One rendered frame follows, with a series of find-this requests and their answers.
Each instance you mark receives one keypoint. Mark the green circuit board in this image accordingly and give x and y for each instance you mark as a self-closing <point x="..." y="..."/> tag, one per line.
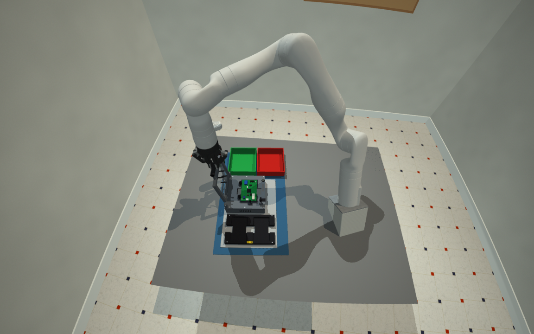
<point x="249" y="190"/>

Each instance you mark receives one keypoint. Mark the red bin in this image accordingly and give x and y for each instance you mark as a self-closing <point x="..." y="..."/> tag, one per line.
<point x="270" y="162"/>

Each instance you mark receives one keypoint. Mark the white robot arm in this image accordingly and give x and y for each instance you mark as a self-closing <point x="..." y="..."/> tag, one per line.
<point x="299" y="51"/>

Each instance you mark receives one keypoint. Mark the green bin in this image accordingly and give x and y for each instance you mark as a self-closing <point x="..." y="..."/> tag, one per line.
<point x="242" y="161"/>

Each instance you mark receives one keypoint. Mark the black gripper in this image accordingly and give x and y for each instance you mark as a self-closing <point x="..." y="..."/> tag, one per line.
<point x="211" y="153"/>

